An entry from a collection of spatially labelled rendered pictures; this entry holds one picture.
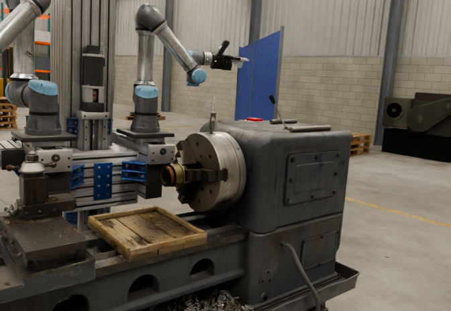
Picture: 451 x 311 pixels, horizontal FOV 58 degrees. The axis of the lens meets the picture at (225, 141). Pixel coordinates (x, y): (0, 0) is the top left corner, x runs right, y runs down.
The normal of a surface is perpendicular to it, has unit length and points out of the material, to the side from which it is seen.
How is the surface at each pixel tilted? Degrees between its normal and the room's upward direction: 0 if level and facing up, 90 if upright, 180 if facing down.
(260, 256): 90
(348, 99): 90
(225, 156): 57
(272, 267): 90
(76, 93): 90
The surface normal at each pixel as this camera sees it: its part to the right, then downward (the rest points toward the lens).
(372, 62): -0.69, 0.06
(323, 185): 0.62, 0.15
